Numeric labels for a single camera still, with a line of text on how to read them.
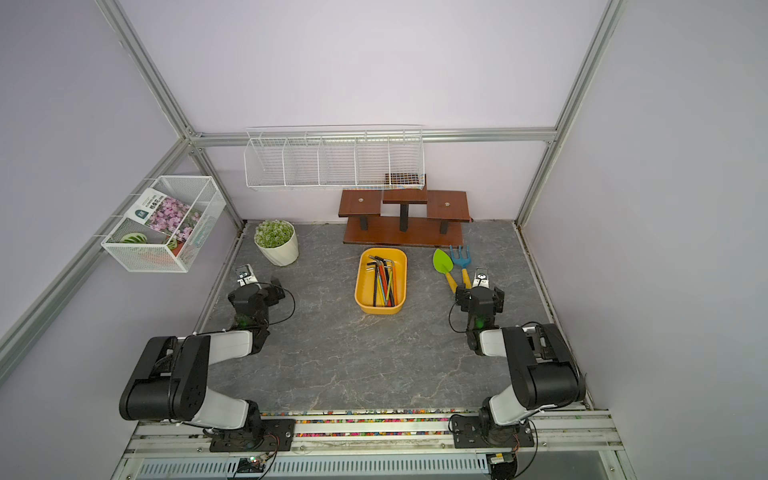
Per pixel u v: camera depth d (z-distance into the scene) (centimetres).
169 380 45
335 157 99
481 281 80
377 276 104
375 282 102
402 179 99
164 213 75
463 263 108
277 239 99
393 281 102
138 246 71
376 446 73
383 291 99
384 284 102
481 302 71
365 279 103
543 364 46
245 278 77
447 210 103
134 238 71
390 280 102
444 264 108
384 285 101
